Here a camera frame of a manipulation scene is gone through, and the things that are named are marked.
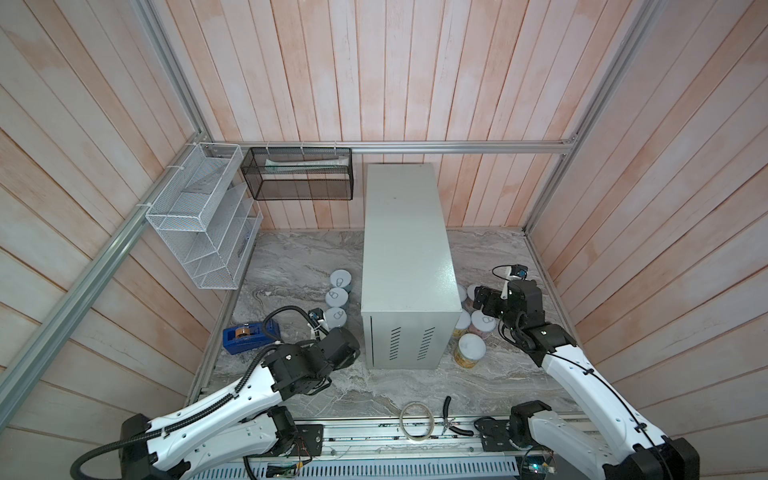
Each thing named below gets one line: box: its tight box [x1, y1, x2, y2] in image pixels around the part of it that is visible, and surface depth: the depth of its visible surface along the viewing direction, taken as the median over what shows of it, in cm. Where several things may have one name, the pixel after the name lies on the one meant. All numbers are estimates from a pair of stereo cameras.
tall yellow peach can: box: [454, 333, 487, 369], surface depth 83 cm
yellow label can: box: [453, 310, 471, 337], surface depth 90 cm
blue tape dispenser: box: [223, 319, 281, 355], surface depth 87 cm
